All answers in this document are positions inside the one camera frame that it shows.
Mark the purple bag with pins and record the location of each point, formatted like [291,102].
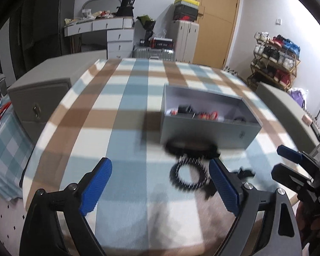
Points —
[298,98]

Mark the grey box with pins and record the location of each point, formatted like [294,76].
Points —
[202,133]

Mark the dark grey fridge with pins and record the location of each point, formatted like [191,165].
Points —
[53,21]

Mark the cream upright suitcase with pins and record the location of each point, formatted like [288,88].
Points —
[185,40]

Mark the clutter of small packets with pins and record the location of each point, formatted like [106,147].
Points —
[90,16]

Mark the wooden shoe rack with shoes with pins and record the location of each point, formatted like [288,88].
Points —
[274,58]

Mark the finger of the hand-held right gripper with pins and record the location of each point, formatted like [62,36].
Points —
[285,174]
[289,153]

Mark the red packet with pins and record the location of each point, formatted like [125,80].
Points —
[0,112]

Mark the black bag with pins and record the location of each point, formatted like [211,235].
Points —
[126,6]

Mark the red and black shoe box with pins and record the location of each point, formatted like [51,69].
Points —
[185,17]

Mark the white vanity desk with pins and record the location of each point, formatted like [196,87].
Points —
[117,37]

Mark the pile of shoes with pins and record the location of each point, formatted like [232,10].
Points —
[230,70]

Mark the black hair claw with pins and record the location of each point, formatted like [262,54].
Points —
[185,108]
[240,119]

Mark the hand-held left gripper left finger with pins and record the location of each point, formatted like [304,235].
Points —
[96,189]

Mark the grey cabinet with keyhole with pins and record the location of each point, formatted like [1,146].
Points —
[56,69]

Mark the small red hair accessory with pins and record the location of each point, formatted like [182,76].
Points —
[202,115]

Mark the green and black bouquet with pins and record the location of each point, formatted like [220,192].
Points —
[146,22]

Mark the blue plaid side cloth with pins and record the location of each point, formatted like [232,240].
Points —
[5,149]

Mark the yellow shoe box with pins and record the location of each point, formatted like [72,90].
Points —
[186,1]

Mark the wicker basket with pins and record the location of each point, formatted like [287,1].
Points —
[319,132]

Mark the grey arched mirror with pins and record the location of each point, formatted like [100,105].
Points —
[101,4]

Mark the wooden door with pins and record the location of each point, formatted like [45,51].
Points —
[218,24]

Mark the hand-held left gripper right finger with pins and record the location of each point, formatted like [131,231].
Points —
[225,189]

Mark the silver suitcase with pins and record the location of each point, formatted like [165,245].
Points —
[154,54]

